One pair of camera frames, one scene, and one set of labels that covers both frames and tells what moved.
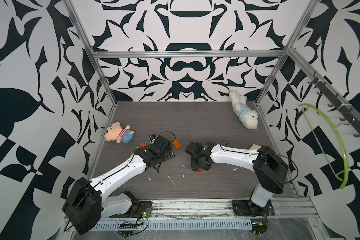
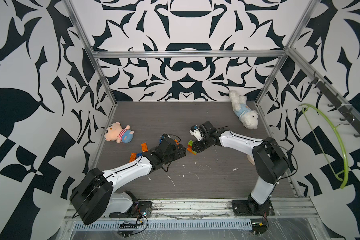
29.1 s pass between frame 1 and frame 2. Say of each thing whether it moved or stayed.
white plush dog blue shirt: stayed
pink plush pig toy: stayed
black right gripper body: moved
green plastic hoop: stayed
